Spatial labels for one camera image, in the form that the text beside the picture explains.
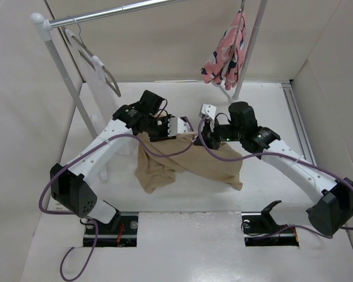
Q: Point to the grey hanger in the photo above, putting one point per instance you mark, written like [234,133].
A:
[87,55]
[236,43]

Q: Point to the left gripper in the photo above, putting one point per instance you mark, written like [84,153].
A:
[165,135]

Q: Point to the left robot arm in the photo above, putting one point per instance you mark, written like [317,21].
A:
[71,183]

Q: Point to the aluminium rail right side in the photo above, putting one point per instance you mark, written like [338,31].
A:
[298,124]

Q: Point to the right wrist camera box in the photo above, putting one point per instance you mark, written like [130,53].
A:
[208,111]

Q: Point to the pink patterned garment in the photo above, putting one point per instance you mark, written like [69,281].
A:
[214,70]

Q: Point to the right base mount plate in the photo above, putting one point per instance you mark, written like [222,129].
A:
[263,231]

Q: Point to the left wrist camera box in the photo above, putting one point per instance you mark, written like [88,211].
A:
[177,126]

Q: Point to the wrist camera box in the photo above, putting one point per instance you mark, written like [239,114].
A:
[208,111]
[177,126]

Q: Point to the grey hanger right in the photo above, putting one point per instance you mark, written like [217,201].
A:
[236,43]

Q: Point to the beige t shirt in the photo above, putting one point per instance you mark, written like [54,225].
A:
[159,162]

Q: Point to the grey hanger left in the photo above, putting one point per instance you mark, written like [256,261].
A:
[87,55]

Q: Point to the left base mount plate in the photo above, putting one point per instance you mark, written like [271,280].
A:
[125,235]

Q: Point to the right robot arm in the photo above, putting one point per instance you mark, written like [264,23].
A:
[331,195]

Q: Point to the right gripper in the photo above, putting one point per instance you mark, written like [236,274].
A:
[209,136]

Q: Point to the clothes rack frame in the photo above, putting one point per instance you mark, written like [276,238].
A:
[45,26]

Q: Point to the base mount plate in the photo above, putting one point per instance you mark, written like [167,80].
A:
[125,235]
[263,231]

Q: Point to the white garment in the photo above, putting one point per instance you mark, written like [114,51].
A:
[100,85]

